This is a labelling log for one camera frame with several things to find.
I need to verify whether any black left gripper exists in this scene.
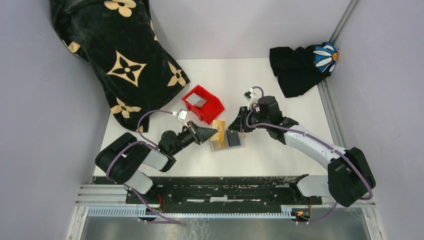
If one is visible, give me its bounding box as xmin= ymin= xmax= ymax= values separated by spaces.
xmin=170 ymin=120 xmax=218 ymax=156

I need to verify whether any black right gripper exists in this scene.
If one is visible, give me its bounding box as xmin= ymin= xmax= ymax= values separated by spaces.
xmin=228 ymin=106 xmax=270 ymax=133

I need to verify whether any red plastic bin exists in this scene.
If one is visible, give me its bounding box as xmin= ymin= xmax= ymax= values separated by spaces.
xmin=181 ymin=85 xmax=225 ymax=125

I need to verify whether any stack of credit cards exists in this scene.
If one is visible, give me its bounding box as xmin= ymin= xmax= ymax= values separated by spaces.
xmin=186 ymin=93 xmax=207 ymax=108

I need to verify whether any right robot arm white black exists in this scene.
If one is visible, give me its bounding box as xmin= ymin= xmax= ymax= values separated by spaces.
xmin=228 ymin=96 xmax=376 ymax=207

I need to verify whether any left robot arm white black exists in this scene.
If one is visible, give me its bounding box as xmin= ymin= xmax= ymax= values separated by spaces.
xmin=95 ymin=121 xmax=218 ymax=204

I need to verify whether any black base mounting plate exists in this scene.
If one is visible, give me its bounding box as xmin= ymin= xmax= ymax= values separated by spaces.
xmin=125 ymin=176 xmax=357 ymax=215

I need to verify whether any black cloth with daisy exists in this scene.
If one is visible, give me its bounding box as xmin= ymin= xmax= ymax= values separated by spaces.
xmin=269 ymin=42 xmax=339 ymax=98

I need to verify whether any black blanket with beige flowers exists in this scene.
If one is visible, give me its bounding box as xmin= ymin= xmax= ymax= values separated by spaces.
xmin=49 ymin=0 xmax=190 ymax=133

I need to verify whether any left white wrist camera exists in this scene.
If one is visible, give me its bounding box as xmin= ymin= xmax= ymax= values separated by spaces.
xmin=172 ymin=109 xmax=188 ymax=127

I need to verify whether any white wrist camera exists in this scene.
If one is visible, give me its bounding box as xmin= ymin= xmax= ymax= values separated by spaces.
xmin=244 ymin=86 xmax=264 ymax=110
xmin=172 ymin=109 xmax=188 ymax=127

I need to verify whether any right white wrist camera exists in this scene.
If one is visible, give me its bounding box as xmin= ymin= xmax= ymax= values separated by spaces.
xmin=244 ymin=86 xmax=264 ymax=110

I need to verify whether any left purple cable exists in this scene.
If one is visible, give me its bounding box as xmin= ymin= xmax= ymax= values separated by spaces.
xmin=105 ymin=109 xmax=183 ymax=225

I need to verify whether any slotted grey cable duct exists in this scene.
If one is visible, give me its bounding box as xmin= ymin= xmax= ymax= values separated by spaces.
xmin=87 ymin=206 xmax=295 ymax=220

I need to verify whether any aluminium rail frame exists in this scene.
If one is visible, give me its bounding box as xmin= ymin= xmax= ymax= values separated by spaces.
xmin=65 ymin=0 xmax=385 ymax=240

